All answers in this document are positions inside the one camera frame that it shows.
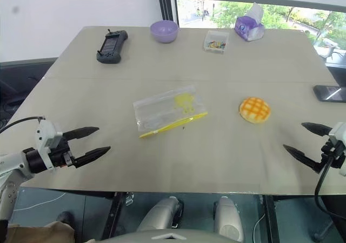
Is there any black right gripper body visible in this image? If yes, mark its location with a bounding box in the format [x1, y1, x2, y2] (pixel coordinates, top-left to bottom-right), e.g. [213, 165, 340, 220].
[318, 136, 346, 171]

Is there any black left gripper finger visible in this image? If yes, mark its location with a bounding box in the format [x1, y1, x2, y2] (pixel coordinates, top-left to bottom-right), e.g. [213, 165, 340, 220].
[71, 146, 112, 169]
[62, 126, 100, 142]

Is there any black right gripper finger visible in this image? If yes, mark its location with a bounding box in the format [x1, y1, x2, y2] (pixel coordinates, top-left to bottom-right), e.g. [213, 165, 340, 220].
[301, 122, 332, 137]
[282, 144, 324, 175]

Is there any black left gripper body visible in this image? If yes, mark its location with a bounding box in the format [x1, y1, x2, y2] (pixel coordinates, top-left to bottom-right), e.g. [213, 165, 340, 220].
[48, 135, 77, 170]

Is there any yellow bun toy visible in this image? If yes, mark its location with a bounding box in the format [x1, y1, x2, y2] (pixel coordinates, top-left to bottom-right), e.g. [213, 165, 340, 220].
[238, 97, 271, 124]

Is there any clear yellow zip bag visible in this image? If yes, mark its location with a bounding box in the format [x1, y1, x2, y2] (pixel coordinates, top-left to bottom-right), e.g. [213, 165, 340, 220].
[132, 84, 209, 139]

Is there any black smartphone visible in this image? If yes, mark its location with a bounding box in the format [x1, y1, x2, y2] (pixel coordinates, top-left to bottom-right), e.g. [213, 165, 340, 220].
[312, 85, 346, 103]

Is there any black table leg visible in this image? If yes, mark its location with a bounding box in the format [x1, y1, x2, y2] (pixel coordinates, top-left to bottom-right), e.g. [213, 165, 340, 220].
[263, 195, 281, 243]
[99, 192, 128, 241]

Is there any white chair outside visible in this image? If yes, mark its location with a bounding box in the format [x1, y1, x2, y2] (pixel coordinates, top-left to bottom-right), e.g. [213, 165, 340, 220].
[318, 38, 342, 63]

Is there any silver robot left leg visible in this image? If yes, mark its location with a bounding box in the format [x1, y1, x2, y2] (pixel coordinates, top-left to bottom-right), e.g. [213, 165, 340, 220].
[136, 196, 185, 233]

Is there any silver robot leg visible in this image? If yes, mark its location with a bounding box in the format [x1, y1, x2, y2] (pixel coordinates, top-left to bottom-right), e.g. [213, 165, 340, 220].
[213, 196, 245, 242]
[136, 196, 185, 233]

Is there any black handheld game controller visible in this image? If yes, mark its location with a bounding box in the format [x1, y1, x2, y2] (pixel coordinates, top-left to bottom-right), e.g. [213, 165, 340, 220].
[96, 29, 129, 65]

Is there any silver robot right leg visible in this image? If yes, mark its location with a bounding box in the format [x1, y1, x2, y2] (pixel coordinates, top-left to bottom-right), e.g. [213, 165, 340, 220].
[213, 196, 245, 242]

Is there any grey robot torso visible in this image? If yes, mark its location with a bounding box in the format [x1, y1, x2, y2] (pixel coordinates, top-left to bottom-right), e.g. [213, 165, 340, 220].
[101, 228, 245, 243]

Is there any purple tissue pack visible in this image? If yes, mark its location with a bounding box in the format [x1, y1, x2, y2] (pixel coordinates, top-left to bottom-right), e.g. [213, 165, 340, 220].
[234, 2, 265, 42]

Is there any purple plastic bowl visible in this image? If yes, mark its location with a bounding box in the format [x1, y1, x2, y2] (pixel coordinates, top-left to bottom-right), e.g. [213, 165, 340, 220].
[150, 20, 179, 44]

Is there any clear box of coloured pins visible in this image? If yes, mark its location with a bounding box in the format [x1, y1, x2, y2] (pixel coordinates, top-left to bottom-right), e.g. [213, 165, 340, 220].
[203, 30, 230, 55]

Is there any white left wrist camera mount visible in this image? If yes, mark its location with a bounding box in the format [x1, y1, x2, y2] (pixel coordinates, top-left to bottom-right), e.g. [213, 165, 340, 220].
[34, 120, 63, 170]

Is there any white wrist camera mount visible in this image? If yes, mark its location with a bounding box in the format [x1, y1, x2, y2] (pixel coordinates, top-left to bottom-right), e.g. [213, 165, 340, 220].
[327, 121, 346, 150]
[34, 120, 63, 170]

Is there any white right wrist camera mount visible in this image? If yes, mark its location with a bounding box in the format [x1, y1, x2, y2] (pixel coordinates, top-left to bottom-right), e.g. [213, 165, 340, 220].
[327, 121, 346, 150]

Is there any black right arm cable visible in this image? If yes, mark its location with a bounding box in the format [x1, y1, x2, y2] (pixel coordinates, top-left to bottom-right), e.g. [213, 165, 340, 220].
[314, 142, 346, 229]

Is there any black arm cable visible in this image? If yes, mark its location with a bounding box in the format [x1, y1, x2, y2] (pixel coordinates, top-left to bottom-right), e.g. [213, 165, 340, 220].
[314, 142, 346, 229]
[0, 116, 45, 134]

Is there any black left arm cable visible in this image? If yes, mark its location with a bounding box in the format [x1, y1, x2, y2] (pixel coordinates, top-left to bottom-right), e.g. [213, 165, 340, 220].
[0, 116, 45, 134]

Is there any white floor cable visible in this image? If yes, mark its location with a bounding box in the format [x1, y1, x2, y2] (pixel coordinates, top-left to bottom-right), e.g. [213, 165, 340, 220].
[253, 213, 265, 243]
[12, 192, 64, 211]

